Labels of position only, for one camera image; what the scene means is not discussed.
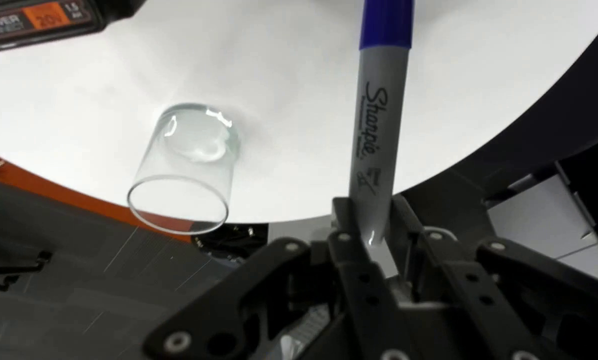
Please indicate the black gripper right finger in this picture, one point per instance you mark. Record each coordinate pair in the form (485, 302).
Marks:
(445, 267)

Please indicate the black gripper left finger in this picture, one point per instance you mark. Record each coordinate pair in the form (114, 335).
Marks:
(351, 272)

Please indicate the blue capped grey marker pen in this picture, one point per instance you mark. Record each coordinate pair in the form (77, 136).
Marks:
(379, 132)

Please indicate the clear glass cup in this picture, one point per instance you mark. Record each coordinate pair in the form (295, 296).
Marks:
(184, 167)

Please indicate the white box with ribbed side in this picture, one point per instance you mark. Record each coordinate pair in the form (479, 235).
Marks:
(545, 226)

